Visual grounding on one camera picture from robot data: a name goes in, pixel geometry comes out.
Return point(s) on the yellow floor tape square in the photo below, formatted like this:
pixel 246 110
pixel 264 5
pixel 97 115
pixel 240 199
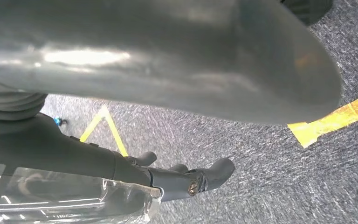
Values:
pixel 321 123

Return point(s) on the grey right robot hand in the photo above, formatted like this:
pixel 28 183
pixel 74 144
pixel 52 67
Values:
pixel 166 61

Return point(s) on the black robot foot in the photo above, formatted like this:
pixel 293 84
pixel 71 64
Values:
pixel 305 10

